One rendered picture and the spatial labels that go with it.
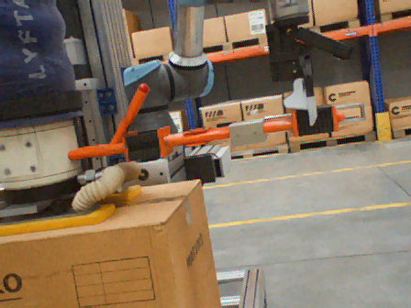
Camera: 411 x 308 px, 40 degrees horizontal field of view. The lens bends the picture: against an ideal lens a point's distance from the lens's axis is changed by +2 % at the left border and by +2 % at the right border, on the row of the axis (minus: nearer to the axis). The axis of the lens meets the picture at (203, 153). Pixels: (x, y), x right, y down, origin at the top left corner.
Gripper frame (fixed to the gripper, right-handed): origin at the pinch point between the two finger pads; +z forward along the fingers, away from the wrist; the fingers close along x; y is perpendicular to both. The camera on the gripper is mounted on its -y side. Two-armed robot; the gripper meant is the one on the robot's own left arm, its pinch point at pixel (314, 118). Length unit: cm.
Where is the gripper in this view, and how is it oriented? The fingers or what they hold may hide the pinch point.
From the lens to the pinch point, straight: 114.8
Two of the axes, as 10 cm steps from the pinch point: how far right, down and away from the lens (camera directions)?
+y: -9.7, 1.4, 1.9
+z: 1.6, 9.8, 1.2
